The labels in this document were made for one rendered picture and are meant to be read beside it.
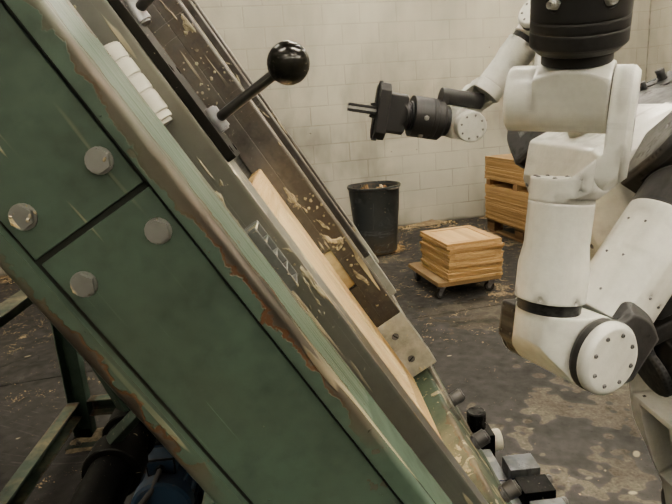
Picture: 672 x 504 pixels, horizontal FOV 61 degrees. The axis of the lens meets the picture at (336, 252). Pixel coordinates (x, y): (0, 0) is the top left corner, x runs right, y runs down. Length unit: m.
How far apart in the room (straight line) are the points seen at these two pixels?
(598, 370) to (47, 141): 0.52
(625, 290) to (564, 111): 0.21
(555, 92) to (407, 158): 5.97
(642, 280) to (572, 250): 0.11
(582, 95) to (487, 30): 6.38
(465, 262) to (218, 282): 3.86
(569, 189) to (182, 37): 0.65
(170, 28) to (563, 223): 0.68
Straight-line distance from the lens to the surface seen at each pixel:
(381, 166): 6.46
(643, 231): 0.71
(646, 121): 0.90
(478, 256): 4.21
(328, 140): 6.27
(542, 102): 0.61
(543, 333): 0.63
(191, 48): 1.00
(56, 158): 0.34
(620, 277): 0.69
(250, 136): 0.99
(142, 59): 0.58
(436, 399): 1.04
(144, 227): 0.33
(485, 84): 1.32
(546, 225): 0.61
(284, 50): 0.52
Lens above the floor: 1.40
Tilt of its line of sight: 14 degrees down
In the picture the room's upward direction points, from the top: 4 degrees counter-clockwise
